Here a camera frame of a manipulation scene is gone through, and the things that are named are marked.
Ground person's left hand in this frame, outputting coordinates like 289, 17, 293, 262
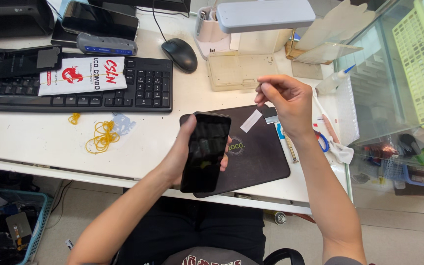
160, 114, 232, 189

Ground person's right hand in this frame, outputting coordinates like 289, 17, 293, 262
254, 75, 325, 140

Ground black smartphone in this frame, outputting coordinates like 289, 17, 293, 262
180, 111, 232, 194

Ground small metal scraper blade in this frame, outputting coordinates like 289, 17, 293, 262
263, 107, 279, 124

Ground white tape strip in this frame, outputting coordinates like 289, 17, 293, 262
240, 109, 263, 133

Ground beige lamp base tray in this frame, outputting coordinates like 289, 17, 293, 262
207, 29, 293, 92

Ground brass screwdriver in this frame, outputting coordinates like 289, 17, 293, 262
283, 132, 300, 164

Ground clear glue bottle blue tip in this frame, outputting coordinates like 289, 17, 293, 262
315, 64, 356, 96

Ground dark brown work mat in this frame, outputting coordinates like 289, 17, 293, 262
180, 105, 291, 199

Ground grey desk lamp head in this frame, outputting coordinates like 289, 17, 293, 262
216, 0, 316, 34

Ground bubble wrap sheet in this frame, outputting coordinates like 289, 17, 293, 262
335, 75, 361, 146

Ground pink pen holder cup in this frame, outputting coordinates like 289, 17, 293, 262
194, 6, 232, 60

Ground black computer mouse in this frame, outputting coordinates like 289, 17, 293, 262
161, 38, 198, 74

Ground beige rubber gloves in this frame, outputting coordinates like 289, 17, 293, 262
296, 0, 377, 51

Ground crumpled white tissue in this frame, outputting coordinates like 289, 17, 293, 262
328, 137, 355, 165

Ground glass display case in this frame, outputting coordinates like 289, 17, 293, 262
334, 0, 424, 216

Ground black computer keyboard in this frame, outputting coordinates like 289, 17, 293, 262
0, 48, 173, 113

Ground spray can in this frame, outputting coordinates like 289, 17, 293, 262
263, 209, 287, 226

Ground clear plastic film scrap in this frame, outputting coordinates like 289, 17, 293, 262
111, 112, 137, 136

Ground person's black trousers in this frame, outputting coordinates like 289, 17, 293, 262
117, 188, 267, 265

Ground black monitor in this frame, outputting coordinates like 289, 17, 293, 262
88, 0, 191, 18

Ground yellow plastic basket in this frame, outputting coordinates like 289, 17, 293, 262
392, 0, 424, 133

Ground black chair armrest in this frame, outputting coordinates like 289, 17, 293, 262
262, 248, 306, 265

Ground grey and blue device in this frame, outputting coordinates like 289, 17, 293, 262
76, 33, 138, 56

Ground heap of yellow rubber bands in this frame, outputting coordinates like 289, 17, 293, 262
85, 120, 121, 155

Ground blue basket in display case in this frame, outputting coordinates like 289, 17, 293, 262
383, 161, 424, 191

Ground person's printed shirt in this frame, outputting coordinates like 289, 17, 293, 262
160, 246, 261, 265

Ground white packet with red print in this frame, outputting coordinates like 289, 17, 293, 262
38, 56, 128, 96

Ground black phone screen panel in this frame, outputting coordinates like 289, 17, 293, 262
0, 45, 63, 82

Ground black monitor base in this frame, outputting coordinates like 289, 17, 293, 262
0, 0, 55, 40

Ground blue basket of phone parts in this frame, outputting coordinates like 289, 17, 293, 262
0, 187, 53, 265

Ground pink tool handle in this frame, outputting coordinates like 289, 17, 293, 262
322, 114, 341, 145

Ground blue handled scissors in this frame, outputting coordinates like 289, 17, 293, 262
313, 130, 330, 153

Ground black mouse cable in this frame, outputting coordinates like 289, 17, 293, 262
152, 0, 168, 42

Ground smartphone with silver frame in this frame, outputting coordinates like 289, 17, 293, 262
61, 1, 140, 41

